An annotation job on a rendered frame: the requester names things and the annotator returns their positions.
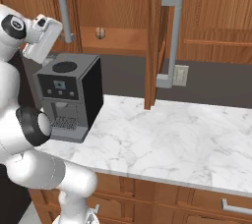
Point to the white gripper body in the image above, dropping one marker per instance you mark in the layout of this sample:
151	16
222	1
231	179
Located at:
42	45

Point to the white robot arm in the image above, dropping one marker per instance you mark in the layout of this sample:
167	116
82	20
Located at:
13	103

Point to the closed wooden cabinet door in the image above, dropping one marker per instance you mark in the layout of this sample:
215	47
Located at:
216	15

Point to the grey black coffee machine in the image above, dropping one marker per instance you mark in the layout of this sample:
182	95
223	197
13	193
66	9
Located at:
65	84

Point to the brown round item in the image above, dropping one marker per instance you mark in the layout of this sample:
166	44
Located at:
100	33

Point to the wooden drawer front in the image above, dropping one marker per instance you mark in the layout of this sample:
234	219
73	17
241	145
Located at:
131	198
210	206

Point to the open wooden wall cabinet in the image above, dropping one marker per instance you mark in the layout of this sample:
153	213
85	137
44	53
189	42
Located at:
111	2

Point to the white wall outlet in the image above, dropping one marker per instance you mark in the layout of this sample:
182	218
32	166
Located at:
181	75

